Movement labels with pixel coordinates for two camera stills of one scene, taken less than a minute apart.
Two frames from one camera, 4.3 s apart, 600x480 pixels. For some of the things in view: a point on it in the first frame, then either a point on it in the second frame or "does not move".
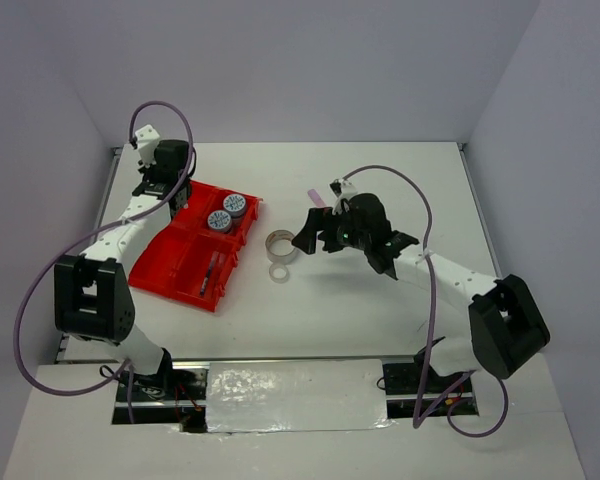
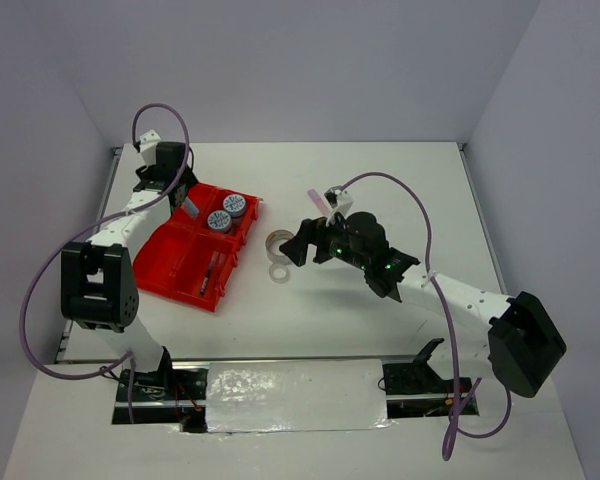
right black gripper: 306,239 → 297,246
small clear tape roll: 279,273 does not move
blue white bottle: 219,220 does not move
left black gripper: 151,173 does not move
